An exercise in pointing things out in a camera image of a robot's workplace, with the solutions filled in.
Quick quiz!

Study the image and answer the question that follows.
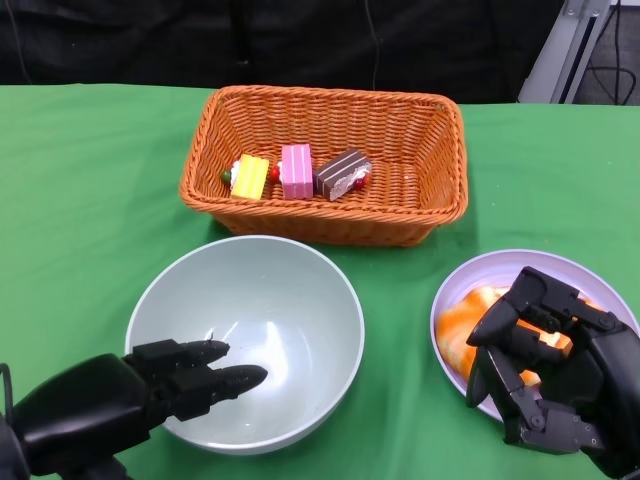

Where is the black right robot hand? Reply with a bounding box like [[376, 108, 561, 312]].
[[464, 265, 640, 480]]

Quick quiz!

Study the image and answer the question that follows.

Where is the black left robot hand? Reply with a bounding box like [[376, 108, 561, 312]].
[[0, 338, 269, 480]]

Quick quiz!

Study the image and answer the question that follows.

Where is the orange white round bread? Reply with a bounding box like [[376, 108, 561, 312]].
[[517, 294, 609, 389]]

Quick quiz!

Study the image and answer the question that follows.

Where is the orange white twisted bread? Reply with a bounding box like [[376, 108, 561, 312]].
[[436, 284, 511, 382]]

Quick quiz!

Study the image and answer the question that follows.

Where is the grey-green bowl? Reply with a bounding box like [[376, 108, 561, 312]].
[[124, 234, 366, 456]]

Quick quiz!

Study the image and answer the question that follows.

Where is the yellow cake slice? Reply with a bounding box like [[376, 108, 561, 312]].
[[220, 153, 271, 201]]

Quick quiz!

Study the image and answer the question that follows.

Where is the light pink cake slice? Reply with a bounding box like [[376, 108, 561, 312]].
[[269, 143, 315, 201]]

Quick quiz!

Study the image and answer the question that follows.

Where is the chocolate layered cake slice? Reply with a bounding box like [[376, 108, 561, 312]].
[[312, 148, 374, 202]]

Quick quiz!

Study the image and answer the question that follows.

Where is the lavender round plate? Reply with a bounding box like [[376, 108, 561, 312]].
[[429, 248, 640, 424]]

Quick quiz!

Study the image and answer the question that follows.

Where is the orange wicker basket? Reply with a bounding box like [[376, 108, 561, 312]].
[[178, 84, 470, 248]]

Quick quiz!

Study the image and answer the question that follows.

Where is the green tablecloth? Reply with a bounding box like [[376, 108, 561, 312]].
[[0, 83, 640, 480]]

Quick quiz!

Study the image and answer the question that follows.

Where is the grey metal stand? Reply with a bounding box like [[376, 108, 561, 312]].
[[517, 0, 616, 105]]

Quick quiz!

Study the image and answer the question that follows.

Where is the black backdrop cloth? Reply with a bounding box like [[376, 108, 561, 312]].
[[0, 0, 571, 104]]

